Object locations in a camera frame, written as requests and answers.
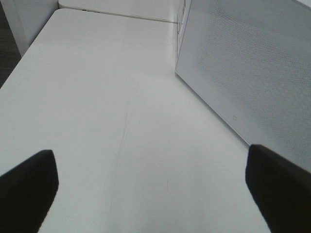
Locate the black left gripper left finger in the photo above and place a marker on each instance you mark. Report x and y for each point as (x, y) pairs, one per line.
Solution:
(27, 192)

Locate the white microwave oven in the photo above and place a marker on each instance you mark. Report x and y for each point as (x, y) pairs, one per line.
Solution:
(181, 21)

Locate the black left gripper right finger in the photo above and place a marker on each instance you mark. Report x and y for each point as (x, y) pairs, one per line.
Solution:
(280, 189)

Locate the white microwave door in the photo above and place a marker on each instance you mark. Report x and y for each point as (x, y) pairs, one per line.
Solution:
(250, 61)

